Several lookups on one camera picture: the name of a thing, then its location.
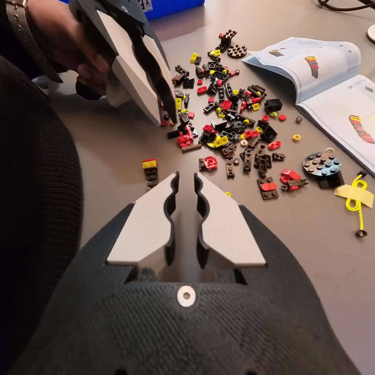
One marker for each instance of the yellow lego cross stud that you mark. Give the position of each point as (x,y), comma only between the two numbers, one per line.
(296,137)

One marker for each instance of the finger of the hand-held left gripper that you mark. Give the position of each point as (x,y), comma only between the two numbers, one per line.
(131,82)
(156,55)

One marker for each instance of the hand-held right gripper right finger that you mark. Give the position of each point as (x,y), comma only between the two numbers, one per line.
(231,234)

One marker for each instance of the pile of lego pieces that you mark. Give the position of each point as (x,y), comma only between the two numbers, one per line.
(269,134)

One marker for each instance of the person's left hand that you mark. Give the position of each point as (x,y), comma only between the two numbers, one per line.
(64,44)

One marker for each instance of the black plate yellow red assembly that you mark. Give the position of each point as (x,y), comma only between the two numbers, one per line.
(150,175)

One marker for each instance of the lego instruction booklet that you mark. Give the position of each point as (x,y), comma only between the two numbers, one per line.
(322,76)

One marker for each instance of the white stand base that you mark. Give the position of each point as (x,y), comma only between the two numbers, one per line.
(372,34)

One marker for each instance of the blue plastic bin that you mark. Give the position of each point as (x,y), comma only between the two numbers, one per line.
(181,7)

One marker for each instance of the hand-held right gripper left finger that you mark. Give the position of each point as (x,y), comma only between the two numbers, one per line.
(143,231)

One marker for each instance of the black round lego plate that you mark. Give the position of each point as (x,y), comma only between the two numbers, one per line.
(237,52)
(319,165)

